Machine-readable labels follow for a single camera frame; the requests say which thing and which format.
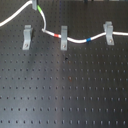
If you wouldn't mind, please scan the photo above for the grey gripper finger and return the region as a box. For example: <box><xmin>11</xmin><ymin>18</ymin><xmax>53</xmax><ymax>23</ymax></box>
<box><xmin>32</xmin><ymin>0</ymin><xmax>38</xmax><ymax>9</ymax></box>

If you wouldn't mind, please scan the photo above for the white cable with coloured marks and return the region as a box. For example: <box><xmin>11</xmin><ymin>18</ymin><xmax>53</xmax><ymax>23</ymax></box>
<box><xmin>0</xmin><ymin>0</ymin><xmax>128</xmax><ymax>45</ymax></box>

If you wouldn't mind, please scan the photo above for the left grey cable clip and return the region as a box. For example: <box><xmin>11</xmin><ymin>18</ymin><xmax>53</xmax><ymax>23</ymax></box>
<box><xmin>22</xmin><ymin>25</ymin><xmax>33</xmax><ymax>50</ymax></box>

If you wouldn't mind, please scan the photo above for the grey cable clip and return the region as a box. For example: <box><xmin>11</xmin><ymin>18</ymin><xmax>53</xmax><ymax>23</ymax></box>
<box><xmin>103</xmin><ymin>21</ymin><xmax>114</xmax><ymax>45</ymax></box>
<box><xmin>61</xmin><ymin>26</ymin><xmax>68</xmax><ymax>51</ymax></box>
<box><xmin>22</xmin><ymin>25</ymin><xmax>33</xmax><ymax>50</ymax></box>

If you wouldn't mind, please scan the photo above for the middle grey cable clip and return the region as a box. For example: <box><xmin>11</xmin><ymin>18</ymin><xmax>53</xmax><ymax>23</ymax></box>
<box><xmin>61</xmin><ymin>26</ymin><xmax>68</xmax><ymax>51</ymax></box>

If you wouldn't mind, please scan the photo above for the right grey cable clip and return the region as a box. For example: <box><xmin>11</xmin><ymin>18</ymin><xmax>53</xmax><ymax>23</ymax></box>
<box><xmin>103</xmin><ymin>21</ymin><xmax>114</xmax><ymax>45</ymax></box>

